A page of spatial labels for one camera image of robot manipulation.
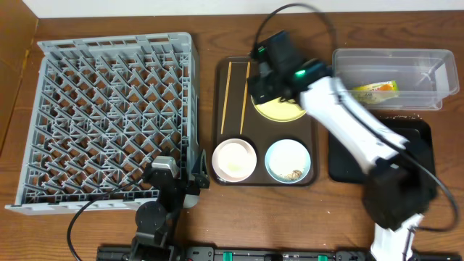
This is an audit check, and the light blue bowl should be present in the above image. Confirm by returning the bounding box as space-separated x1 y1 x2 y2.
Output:
265 139 312 184

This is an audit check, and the green orange snack wrapper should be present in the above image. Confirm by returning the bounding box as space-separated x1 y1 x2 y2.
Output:
352 80 399 104

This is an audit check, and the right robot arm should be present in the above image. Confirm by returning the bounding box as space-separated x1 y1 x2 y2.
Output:
248 31 436 260

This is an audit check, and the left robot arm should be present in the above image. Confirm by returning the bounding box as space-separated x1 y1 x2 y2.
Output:
124 149 210 260

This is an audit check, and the grey dishwasher rack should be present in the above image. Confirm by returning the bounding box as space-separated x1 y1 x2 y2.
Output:
9 32 199 215

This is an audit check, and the black waste tray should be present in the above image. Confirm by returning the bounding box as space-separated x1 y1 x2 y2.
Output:
328 117 436 184

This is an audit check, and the right wooden chopstick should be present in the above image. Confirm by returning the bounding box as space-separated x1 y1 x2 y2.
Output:
239 61 251 135

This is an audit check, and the wooden chopstick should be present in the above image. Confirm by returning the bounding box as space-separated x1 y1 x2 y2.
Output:
239 61 251 135
220 62 232 135

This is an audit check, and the yellow plate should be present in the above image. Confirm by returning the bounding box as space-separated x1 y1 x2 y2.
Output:
252 98 306 123

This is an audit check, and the left wooden chopstick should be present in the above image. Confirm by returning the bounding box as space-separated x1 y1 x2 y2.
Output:
220 62 232 135

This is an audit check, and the dark brown serving tray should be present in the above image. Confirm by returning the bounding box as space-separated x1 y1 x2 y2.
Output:
212 57 320 186

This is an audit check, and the white pink bowl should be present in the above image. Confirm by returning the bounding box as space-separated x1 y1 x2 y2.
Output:
212 138 257 183

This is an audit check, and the food scraps pile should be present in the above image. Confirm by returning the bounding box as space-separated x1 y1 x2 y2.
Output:
284 170 302 181

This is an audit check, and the clear plastic bin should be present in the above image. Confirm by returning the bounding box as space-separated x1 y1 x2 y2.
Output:
332 48 460 110

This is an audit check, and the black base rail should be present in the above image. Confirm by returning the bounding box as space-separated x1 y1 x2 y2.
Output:
96 245 464 261

